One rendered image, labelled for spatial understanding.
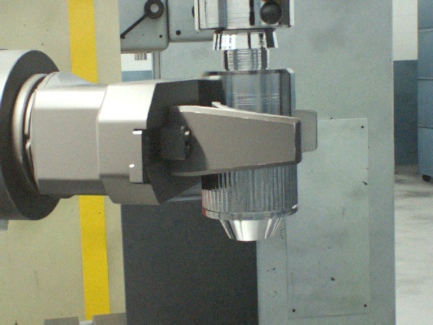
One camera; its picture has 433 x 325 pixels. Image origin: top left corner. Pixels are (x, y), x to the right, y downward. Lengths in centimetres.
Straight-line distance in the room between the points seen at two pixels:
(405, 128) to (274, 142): 988
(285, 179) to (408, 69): 985
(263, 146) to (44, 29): 176
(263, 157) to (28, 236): 180
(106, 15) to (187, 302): 142
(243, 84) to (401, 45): 984
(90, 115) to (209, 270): 40
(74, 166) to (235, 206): 8
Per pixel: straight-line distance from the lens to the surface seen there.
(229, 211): 41
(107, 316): 109
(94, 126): 40
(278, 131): 39
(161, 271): 78
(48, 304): 221
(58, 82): 43
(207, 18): 41
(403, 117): 1025
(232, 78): 40
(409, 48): 1027
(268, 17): 37
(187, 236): 77
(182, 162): 40
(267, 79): 40
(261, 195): 40
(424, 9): 871
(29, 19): 213
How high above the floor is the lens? 127
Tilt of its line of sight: 7 degrees down
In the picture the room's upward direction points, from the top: 2 degrees counter-clockwise
